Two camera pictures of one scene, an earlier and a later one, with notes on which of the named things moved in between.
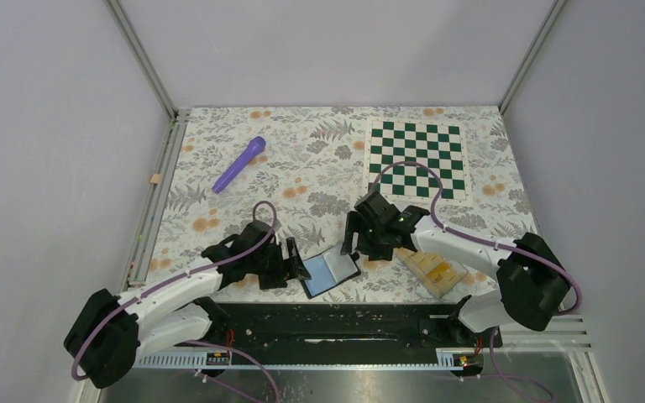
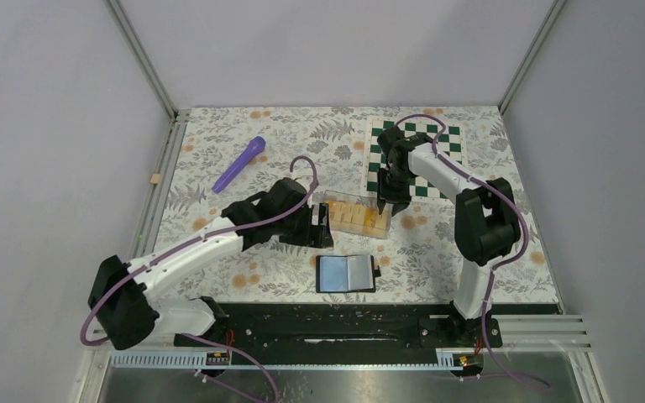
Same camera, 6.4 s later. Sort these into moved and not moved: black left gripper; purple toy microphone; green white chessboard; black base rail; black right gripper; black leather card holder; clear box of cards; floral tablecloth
Moved: black left gripper; black leather card holder; black right gripper; clear box of cards
Not moved: purple toy microphone; floral tablecloth; green white chessboard; black base rail
